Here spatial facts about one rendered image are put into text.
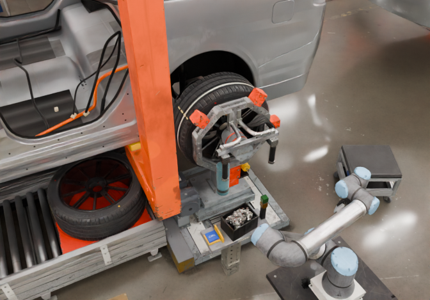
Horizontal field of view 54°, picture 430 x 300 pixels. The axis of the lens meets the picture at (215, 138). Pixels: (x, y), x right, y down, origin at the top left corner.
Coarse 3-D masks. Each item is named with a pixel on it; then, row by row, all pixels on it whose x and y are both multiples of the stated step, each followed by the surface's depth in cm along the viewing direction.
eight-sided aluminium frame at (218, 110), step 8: (224, 104) 262; (232, 104) 265; (240, 104) 262; (248, 104) 264; (216, 112) 258; (224, 112) 259; (256, 112) 273; (264, 112) 276; (216, 120) 261; (200, 128) 265; (208, 128) 262; (264, 128) 286; (192, 136) 268; (200, 136) 263; (200, 144) 267; (256, 144) 295; (200, 152) 272; (200, 160) 276; (208, 160) 287; (232, 160) 298; (248, 160) 299; (208, 168) 285; (216, 168) 289
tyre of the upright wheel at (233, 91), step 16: (208, 80) 272; (224, 80) 271; (240, 80) 277; (192, 96) 269; (208, 96) 263; (224, 96) 263; (240, 96) 269; (176, 112) 276; (192, 112) 263; (208, 112) 265; (176, 128) 276; (192, 128) 267; (192, 144) 276; (192, 160) 286
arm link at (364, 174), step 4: (356, 168) 234; (360, 168) 235; (364, 168) 235; (356, 172) 232; (360, 172) 232; (364, 172) 232; (368, 172) 233; (360, 176) 230; (364, 176) 230; (368, 176) 230; (360, 180) 230; (364, 180) 231; (368, 180) 232; (364, 184) 232; (364, 188) 235
